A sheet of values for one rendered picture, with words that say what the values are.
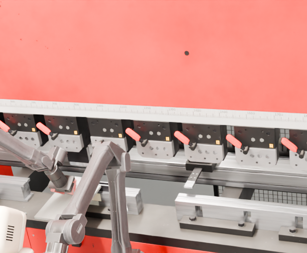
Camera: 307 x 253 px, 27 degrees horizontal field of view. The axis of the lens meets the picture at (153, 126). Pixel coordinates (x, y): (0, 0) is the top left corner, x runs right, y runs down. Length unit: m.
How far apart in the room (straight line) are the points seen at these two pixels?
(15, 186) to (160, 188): 1.74
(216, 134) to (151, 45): 0.41
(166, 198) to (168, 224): 1.75
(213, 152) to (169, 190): 2.07
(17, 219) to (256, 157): 0.89
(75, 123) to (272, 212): 0.85
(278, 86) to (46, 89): 0.93
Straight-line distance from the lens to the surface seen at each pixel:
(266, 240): 2.50
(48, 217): 2.58
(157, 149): 2.47
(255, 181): 2.74
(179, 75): 2.28
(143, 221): 2.66
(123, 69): 2.36
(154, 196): 4.40
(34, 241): 2.90
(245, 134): 2.32
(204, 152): 2.40
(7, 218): 1.98
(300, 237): 2.46
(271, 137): 2.30
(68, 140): 2.64
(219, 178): 2.78
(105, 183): 2.73
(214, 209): 2.55
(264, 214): 2.50
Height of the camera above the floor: 2.41
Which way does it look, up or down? 27 degrees down
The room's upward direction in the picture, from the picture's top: 8 degrees counter-clockwise
